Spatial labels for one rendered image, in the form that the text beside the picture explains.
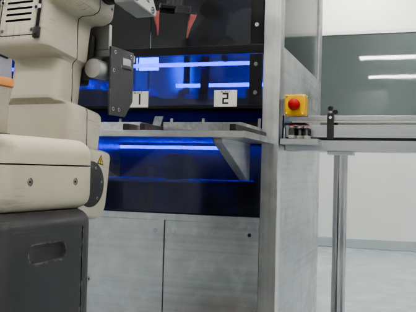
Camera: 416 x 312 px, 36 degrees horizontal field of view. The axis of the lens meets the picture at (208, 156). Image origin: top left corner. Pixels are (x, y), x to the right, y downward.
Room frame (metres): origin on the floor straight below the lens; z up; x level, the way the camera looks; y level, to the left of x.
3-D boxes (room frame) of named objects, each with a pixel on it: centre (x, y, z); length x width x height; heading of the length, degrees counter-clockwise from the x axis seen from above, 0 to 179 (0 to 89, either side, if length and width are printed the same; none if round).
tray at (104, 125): (2.30, 0.29, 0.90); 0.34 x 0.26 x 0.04; 162
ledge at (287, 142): (2.27, -0.33, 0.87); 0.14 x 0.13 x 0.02; 162
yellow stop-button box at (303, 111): (2.23, -0.30, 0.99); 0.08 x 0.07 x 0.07; 162
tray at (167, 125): (2.20, -0.03, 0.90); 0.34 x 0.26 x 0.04; 162
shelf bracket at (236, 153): (2.10, -0.08, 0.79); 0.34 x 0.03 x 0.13; 162
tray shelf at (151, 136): (2.18, 0.15, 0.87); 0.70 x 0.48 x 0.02; 72
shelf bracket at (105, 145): (2.25, 0.39, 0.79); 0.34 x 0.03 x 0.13; 162
